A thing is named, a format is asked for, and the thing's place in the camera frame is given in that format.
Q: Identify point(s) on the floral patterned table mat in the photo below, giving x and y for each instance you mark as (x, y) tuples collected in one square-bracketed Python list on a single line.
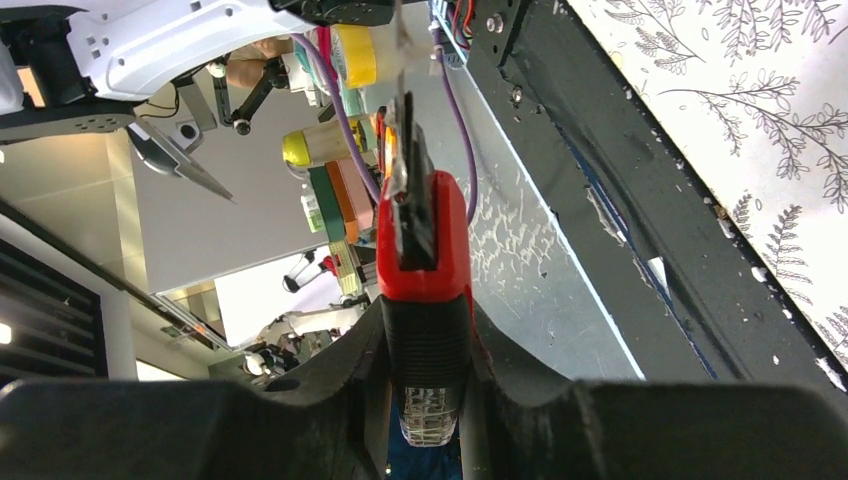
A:
[(754, 94)]

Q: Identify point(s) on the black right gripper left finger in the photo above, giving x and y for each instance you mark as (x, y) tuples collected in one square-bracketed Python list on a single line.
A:
[(326, 419)]

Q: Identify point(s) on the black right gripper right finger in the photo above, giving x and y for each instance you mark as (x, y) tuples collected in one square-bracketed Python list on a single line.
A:
[(523, 420)]

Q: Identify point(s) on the yellow tape roll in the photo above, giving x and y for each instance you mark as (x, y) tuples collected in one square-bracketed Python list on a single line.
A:
[(353, 55)]

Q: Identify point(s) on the orange black tool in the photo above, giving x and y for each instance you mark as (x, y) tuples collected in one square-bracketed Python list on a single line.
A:
[(386, 136)]

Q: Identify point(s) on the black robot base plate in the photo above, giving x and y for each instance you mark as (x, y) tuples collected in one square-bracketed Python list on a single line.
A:
[(596, 245)]

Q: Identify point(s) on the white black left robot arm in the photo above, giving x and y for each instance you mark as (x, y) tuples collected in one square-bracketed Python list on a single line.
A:
[(70, 67)]

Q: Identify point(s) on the red black utility knife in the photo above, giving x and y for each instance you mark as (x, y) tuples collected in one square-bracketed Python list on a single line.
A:
[(423, 267)]

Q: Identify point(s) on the grey monitor on stand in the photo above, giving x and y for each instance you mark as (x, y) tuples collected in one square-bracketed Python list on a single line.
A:
[(170, 155)]

